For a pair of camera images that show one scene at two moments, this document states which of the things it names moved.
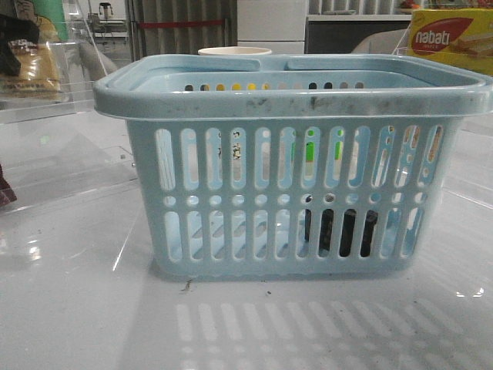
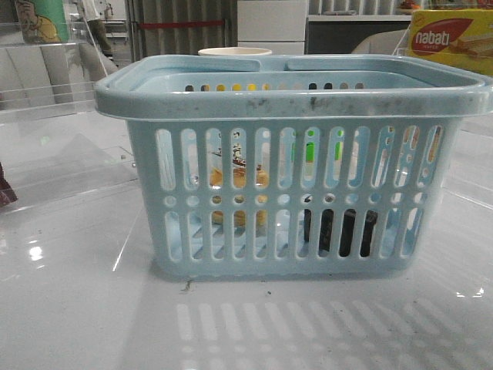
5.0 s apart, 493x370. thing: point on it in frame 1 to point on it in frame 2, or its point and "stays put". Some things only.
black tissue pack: [349, 223] stays put
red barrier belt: [148, 25] stays put
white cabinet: [276, 25] stays put
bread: [39, 76] to [239, 181]
